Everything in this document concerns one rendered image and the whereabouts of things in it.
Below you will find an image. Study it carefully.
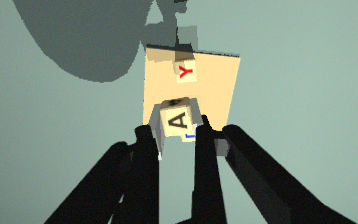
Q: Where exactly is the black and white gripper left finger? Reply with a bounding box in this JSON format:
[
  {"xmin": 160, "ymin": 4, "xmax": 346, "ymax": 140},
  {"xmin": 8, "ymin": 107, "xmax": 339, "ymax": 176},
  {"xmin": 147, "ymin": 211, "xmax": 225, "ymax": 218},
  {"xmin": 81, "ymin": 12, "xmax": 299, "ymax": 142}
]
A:
[{"xmin": 44, "ymin": 103, "xmax": 165, "ymax": 224}]

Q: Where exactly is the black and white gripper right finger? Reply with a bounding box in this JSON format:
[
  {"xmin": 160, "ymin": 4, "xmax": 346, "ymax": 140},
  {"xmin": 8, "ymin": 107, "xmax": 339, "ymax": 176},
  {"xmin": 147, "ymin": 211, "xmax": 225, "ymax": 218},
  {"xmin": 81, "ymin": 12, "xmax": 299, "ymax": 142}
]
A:
[{"xmin": 189, "ymin": 98, "xmax": 357, "ymax": 224}]

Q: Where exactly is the tan square mat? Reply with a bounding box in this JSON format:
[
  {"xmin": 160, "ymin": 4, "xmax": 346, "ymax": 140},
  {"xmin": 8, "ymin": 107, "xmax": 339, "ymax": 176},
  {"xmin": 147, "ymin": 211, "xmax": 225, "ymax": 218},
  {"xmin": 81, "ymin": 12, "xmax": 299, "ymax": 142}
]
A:
[{"xmin": 143, "ymin": 48, "xmax": 240, "ymax": 131}]

